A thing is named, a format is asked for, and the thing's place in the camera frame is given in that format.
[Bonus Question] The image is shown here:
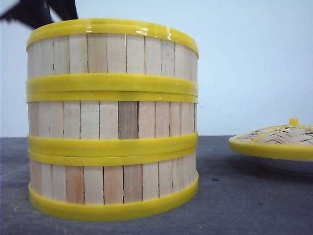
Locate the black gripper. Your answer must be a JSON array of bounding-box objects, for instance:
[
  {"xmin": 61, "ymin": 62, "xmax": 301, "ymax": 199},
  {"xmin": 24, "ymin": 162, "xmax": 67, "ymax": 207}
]
[{"xmin": 0, "ymin": 0, "xmax": 78, "ymax": 29}]

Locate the white ceramic plate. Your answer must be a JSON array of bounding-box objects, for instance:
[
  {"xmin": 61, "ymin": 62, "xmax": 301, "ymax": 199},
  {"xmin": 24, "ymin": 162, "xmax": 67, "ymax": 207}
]
[{"xmin": 254, "ymin": 157, "xmax": 313, "ymax": 177}]

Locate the steamer basket with one bun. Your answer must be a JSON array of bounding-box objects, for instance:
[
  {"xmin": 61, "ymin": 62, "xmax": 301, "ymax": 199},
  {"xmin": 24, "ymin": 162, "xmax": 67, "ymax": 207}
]
[{"xmin": 26, "ymin": 19, "xmax": 199, "ymax": 103}]

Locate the woven bamboo steamer lid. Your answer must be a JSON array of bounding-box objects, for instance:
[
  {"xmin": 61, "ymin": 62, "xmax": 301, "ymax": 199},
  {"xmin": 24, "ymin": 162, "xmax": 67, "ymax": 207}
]
[{"xmin": 229, "ymin": 117, "xmax": 313, "ymax": 162}]

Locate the steamer basket with small buns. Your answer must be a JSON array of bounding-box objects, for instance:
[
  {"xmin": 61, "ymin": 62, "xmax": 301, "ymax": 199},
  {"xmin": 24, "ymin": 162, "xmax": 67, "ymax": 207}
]
[{"xmin": 29, "ymin": 153, "xmax": 199, "ymax": 221}]

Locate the steamer basket with three buns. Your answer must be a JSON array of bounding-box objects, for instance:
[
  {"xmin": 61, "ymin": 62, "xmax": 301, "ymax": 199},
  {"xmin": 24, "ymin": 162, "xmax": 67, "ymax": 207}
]
[{"xmin": 28, "ymin": 100, "xmax": 197, "ymax": 165}]

